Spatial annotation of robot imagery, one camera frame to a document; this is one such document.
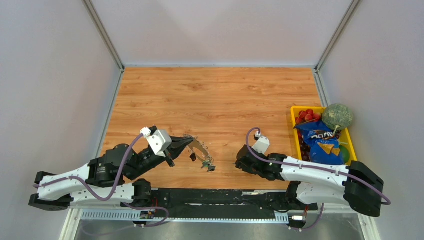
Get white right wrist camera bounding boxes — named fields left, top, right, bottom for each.
left=252, top=131, right=271, bottom=154

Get green key tag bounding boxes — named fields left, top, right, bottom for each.
left=202, top=161, right=211, bottom=168

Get yellow plastic bin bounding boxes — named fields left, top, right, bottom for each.
left=290, top=105, right=358, bottom=166

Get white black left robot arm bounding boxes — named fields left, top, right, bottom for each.
left=28, top=126, right=195, bottom=211

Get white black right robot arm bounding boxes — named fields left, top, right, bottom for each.
left=235, top=145, right=389, bottom=218

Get red strawberries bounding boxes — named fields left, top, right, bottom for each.
left=295, top=108, right=322, bottom=125

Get black white key tag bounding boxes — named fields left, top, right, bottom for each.
left=207, top=164, right=216, bottom=172

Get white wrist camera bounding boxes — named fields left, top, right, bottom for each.
left=139, top=126, right=172, bottom=157
left=252, top=131, right=271, bottom=154

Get dark grapes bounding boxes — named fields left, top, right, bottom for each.
left=297, top=130, right=311, bottom=162

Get blue chips bag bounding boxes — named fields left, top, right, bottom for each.
left=294, top=121, right=344, bottom=165

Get green lime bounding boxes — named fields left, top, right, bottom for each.
left=339, top=145, right=351, bottom=165

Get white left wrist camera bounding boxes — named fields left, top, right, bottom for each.
left=139, top=126, right=172, bottom=157

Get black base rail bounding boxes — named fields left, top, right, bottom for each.
left=130, top=188, right=318, bottom=220

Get green melon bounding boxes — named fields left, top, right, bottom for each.
left=321, top=103, right=354, bottom=130

